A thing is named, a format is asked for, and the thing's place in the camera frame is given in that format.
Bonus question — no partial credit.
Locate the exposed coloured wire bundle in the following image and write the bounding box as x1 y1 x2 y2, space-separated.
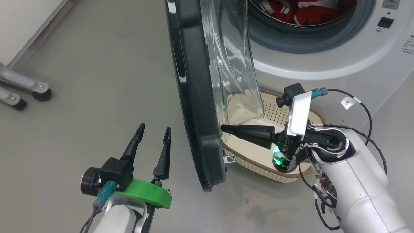
311 172 338 211

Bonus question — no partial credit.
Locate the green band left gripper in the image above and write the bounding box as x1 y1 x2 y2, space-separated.
114 123 173 210

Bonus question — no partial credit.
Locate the grey metal stand leg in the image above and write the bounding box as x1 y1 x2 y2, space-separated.
0 63 52 102
0 87 27 111

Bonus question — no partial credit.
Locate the red garment white trim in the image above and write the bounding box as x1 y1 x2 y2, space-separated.
293 0 356 26

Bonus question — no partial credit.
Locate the black glass washing machine door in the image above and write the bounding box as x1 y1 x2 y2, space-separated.
165 0 264 192

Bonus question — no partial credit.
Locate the black door latch socket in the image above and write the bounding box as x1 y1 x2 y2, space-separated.
377 17 394 29

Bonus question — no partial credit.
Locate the camera cable teal plug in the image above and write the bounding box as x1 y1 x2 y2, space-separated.
79 181 117 233
312 87 373 146

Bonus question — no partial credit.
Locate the looped black arm cable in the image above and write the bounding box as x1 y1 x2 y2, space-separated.
298 152 342 231

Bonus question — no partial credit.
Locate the white front-load washing machine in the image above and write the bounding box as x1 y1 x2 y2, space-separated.
223 0 414 130

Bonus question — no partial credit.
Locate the left camera cable teal plug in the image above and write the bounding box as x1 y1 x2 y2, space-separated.
79 181 117 233

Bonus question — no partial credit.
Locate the right camera cable teal plug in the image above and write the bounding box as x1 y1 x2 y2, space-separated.
312 87 373 146

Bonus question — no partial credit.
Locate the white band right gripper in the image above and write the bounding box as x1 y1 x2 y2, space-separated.
221 91 313 173

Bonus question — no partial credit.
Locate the cream perforated laundry basket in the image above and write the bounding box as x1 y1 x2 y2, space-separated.
221 89 325 183

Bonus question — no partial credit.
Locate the grey rubber door gasket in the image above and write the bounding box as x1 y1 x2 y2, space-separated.
247 0 377 54

